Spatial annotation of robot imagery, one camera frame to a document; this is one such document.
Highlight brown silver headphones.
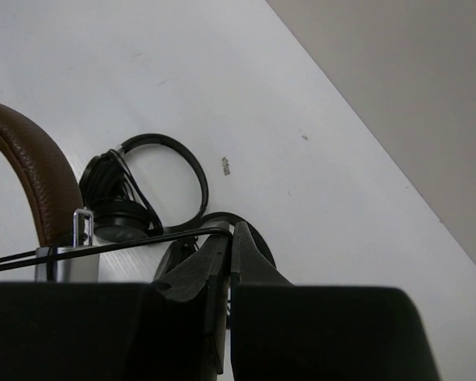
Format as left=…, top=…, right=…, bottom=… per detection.
left=0, top=103, right=100, bottom=283

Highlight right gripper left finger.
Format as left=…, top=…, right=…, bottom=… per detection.
left=159, top=221, right=232, bottom=375

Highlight thin black headphone cable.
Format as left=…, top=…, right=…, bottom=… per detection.
left=0, top=223, right=233, bottom=275

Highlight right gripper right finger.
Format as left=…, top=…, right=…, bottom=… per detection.
left=231, top=222, right=296, bottom=380

